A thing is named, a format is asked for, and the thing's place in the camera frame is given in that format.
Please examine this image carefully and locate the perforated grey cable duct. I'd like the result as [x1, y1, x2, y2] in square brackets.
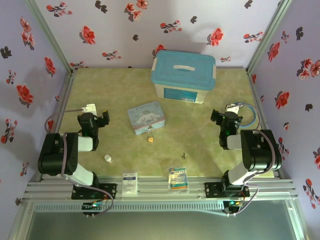
[32, 201, 226, 213]

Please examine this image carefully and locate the blue cable loop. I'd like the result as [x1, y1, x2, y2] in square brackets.
[236, 101, 258, 129]

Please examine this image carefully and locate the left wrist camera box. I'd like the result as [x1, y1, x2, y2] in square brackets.
[80, 103, 98, 116]

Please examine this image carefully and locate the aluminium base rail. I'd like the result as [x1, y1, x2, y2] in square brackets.
[22, 175, 300, 201]

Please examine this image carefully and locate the cartoon print tin box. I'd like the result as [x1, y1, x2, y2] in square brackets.
[127, 100, 166, 136]

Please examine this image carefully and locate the blue printed plastic packet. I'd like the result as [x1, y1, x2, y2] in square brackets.
[167, 166, 190, 195]

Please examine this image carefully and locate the blue-lidded white storage box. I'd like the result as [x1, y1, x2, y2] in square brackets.
[150, 49, 217, 105]

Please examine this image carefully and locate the aluminium corner post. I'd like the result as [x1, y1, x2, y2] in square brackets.
[245, 0, 294, 75]
[23, 0, 76, 74]

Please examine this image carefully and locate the grey left arm cable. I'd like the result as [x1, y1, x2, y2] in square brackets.
[44, 108, 115, 219]

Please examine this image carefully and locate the small controller circuit board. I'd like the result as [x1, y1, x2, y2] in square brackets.
[82, 201, 106, 214]
[223, 199, 245, 214]

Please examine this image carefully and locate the brass padlock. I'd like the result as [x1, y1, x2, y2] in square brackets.
[146, 126, 155, 144]

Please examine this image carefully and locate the aluminium side rail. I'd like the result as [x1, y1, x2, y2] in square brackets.
[246, 69, 293, 180]
[29, 69, 77, 183]

